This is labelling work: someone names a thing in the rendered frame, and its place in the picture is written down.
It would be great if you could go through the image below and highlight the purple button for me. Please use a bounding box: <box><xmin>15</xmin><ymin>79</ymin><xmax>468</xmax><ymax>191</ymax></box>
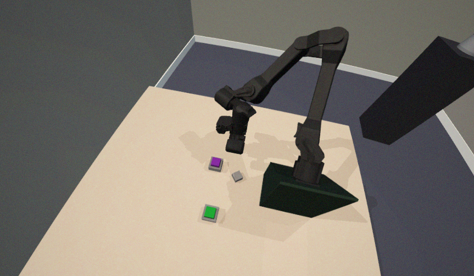
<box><xmin>208</xmin><ymin>157</ymin><xmax>224</xmax><ymax>172</ymax></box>

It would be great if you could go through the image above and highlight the green button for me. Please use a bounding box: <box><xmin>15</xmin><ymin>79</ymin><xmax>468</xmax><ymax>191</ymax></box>
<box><xmin>201</xmin><ymin>204</ymin><xmax>219</xmax><ymax>223</ymax></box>

